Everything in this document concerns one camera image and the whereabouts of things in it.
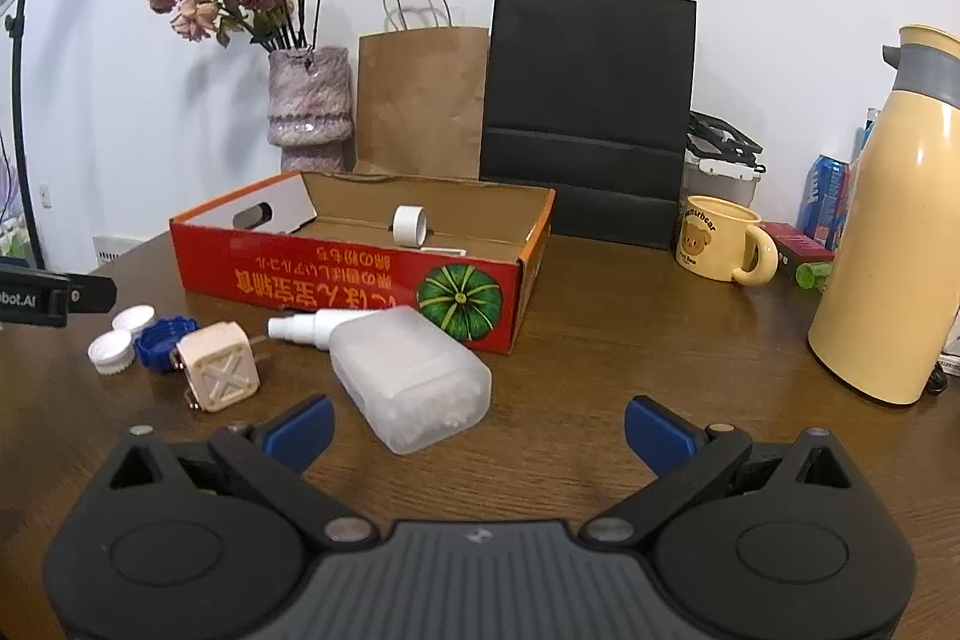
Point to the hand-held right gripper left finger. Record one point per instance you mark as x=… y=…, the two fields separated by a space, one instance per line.
x=304 y=430

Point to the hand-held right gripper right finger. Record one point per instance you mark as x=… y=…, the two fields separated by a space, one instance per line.
x=656 y=434

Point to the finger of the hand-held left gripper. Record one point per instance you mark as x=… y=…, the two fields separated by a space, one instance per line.
x=94 y=295

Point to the white bottle cap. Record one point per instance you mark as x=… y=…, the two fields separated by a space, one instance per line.
x=133 y=318
x=112 y=353

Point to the blue bottle cap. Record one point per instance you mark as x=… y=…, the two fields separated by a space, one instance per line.
x=161 y=344

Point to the beige charger plug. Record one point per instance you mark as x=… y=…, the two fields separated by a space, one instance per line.
x=221 y=370

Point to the white spray bottle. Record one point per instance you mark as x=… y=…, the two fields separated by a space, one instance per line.
x=322 y=326

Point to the translucent plastic box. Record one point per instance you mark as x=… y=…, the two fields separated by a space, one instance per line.
x=412 y=377

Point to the red cardboard box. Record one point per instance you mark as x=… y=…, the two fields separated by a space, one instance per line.
x=337 y=284

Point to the white tape roll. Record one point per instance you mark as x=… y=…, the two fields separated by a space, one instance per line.
x=409 y=226

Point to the yellow bear mug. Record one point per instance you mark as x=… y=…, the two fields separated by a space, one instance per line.
x=712 y=239

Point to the small green bottle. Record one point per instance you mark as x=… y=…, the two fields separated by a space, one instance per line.
x=814 y=275

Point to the small dark red box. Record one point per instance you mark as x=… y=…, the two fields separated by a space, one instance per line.
x=799 y=244

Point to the container with black clips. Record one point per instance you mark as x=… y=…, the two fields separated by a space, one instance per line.
x=724 y=175

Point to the black light stand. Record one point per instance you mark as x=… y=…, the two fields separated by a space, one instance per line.
x=13 y=24

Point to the blue drink can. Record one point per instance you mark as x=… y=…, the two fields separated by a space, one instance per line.
x=823 y=197

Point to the pink marbled vase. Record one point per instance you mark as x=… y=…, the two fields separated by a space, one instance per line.
x=309 y=100

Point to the yellow thermos jug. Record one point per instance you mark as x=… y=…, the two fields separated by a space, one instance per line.
x=892 y=250

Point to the black paper bag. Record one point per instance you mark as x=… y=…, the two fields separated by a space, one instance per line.
x=589 y=108

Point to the brown paper bag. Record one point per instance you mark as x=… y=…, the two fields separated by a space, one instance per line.
x=420 y=100

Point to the clear plastic bottle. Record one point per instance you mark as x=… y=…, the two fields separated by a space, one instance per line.
x=868 y=134

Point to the wall socket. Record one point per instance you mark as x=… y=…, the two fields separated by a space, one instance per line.
x=45 y=195

